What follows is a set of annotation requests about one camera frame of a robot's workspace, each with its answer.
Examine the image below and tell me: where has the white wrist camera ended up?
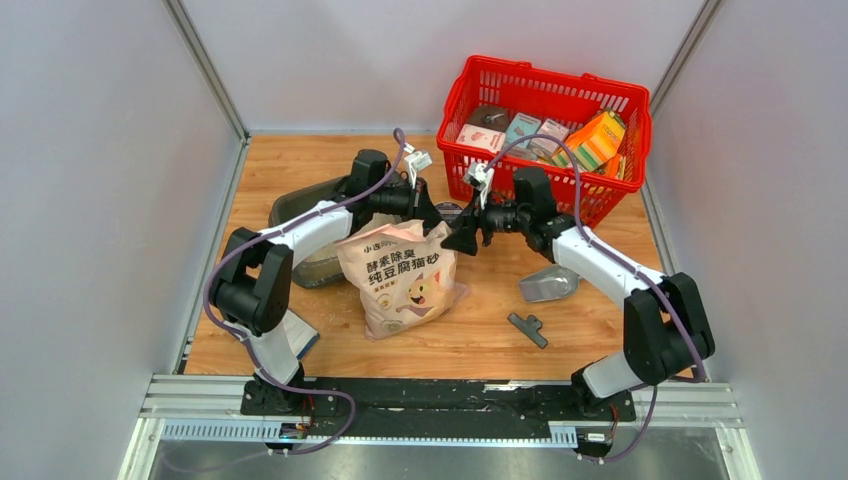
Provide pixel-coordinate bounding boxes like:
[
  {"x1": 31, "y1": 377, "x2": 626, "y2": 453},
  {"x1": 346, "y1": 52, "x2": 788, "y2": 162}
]
[
  {"x1": 463, "y1": 161, "x2": 494, "y2": 210},
  {"x1": 403, "y1": 143, "x2": 433, "y2": 188}
]

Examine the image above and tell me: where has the yellow tape roll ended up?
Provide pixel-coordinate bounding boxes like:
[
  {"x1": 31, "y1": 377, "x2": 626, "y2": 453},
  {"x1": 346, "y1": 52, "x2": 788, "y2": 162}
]
[{"x1": 435, "y1": 201, "x2": 464, "y2": 224}]

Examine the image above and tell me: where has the red shopping basket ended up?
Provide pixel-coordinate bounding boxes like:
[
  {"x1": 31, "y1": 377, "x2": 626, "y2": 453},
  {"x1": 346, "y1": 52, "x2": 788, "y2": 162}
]
[{"x1": 436, "y1": 55, "x2": 653, "y2": 228}]

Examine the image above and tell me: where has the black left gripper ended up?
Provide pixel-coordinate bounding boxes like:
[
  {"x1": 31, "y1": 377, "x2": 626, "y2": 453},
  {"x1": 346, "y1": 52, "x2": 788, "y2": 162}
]
[{"x1": 370, "y1": 178, "x2": 450, "y2": 232}]

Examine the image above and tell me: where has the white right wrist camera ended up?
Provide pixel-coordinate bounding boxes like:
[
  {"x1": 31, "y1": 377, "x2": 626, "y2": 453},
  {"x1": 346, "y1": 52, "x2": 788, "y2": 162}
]
[{"x1": 463, "y1": 161, "x2": 494, "y2": 210}]

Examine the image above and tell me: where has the black bag clip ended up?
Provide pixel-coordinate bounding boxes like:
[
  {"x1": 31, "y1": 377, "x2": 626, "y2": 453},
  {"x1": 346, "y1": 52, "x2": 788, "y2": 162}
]
[{"x1": 507, "y1": 313, "x2": 548, "y2": 349}]

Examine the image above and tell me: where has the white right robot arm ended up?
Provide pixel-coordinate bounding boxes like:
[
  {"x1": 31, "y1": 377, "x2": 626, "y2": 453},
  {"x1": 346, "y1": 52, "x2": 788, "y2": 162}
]
[{"x1": 442, "y1": 163, "x2": 715, "y2": 419}]

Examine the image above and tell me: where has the pink cat litter bag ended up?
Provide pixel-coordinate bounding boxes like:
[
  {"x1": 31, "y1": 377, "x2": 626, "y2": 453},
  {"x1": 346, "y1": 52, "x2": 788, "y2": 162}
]
[{"x1": 337, "y1": 220, "x2": 470, "y2": 340}]

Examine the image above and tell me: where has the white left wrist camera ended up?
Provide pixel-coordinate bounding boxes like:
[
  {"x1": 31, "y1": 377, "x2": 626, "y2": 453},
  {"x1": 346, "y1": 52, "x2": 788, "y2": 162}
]
[{"x1": 403, "y1": 143, "x2": 433, "y2": 188}]

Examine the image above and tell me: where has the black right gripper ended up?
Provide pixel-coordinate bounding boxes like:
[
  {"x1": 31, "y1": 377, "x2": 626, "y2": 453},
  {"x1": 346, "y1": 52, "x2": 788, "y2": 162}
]
[{"x1": 440, "y1": 187, "x2": 529, "y2": 257}]

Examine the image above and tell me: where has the white Kamenoko sponge pack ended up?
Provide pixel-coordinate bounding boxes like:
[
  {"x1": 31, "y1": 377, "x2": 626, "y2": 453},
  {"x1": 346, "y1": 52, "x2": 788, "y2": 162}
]
[{"x1": 456, "y1": 123, "x2": 505, "y2": 153}]

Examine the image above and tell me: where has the teal sponge pack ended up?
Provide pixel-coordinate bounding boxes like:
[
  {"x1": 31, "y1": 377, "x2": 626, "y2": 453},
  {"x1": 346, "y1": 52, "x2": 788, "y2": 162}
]
[{"x1": 505, "y1": 112, "x2": 541, "y2": 144}]

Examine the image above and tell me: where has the orange sponge pack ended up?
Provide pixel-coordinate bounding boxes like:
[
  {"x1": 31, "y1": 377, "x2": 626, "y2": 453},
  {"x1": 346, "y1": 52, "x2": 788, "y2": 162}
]
[{"x1": 565, "y1": 109, "x2": 626, "y2": 178}]

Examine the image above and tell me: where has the blue razor box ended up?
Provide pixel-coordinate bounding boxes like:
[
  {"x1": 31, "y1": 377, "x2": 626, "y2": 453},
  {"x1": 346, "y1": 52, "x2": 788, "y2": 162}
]
[{"x1": 226, "y1": 311, "x2": 321, "y2": 362}]

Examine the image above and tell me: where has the silver metal scoop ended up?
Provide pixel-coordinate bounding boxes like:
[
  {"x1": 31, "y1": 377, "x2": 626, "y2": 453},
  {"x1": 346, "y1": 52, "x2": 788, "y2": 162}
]
[{"x1": 518, "y1": 265, "x2": 580, "y2": 303}]

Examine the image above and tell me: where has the black mounting rail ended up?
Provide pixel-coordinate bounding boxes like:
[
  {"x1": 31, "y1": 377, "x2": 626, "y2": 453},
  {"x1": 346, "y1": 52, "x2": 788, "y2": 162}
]
[{"x1": 240, "y1": 377, "x2": 636, "y2": 440}]

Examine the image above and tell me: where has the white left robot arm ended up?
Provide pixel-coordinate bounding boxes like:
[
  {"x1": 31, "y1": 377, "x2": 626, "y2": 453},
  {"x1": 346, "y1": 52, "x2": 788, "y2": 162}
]
[{"x1": 202, "y1": 147, "x2": 442, "y2": 415}]

